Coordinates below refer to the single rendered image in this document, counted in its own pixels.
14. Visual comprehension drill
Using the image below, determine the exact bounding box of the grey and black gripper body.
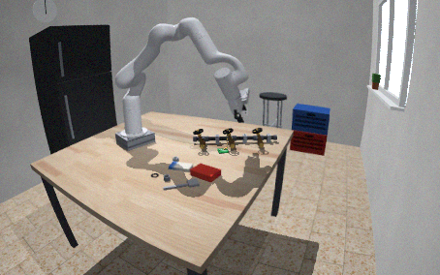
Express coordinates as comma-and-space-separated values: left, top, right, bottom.
228, 99, 243, 114

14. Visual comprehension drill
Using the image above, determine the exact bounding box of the red rectangular block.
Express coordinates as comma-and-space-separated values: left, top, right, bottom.
190, 164, 221, 182

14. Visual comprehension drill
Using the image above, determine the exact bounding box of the green tag with gold chain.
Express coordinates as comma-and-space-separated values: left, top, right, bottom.
217, 145, 229, 153

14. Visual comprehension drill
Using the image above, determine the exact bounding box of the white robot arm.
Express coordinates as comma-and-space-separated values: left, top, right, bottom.
115, 17, 250, 138

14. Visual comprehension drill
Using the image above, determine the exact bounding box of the dark grey pipe with tee junction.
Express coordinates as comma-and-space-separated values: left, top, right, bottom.
193, 128, 277, 149

